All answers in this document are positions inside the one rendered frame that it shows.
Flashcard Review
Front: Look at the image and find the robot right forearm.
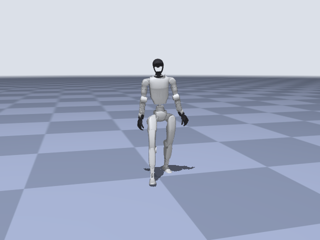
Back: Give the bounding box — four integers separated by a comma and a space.
138, 97, 146, 117

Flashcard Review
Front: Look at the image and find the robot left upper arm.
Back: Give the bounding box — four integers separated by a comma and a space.
168, 77, 179, 101

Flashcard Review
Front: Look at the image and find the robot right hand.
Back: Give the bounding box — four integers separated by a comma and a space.
137, 114, 144, 131

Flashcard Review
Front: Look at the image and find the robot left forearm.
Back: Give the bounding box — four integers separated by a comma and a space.
174, 94, 184, 114

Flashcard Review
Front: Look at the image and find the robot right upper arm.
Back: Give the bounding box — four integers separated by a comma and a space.
141, 78, 150, 103

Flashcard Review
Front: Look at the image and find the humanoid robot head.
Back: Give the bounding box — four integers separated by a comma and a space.
152, 59, 164, 78

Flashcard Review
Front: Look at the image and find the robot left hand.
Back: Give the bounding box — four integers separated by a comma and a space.
178, 112, 189, 126

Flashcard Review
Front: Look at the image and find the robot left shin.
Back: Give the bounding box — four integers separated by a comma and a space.
163, 144, 172, 167

